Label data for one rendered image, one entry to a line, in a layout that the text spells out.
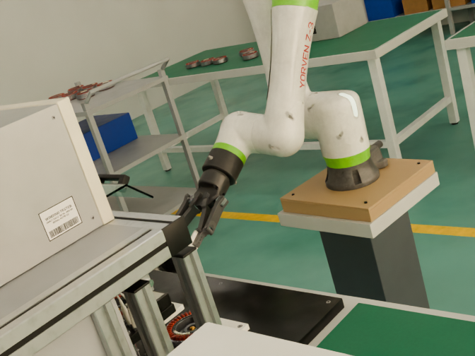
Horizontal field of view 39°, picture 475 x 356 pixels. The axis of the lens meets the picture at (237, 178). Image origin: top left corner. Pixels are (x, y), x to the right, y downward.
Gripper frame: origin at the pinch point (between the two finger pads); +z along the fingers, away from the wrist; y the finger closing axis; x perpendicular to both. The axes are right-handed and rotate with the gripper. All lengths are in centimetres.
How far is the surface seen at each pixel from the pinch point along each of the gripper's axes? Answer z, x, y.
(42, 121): 12, 60, -32
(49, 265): 29, 48, -35
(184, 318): 19.4, 8.1, -21.0
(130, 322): 26.8, 22.8, -25.0
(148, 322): 29, 35, -45
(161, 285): 9.4, -2.9, 3.7
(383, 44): -197, -125, 79
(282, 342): 36, 63, -92
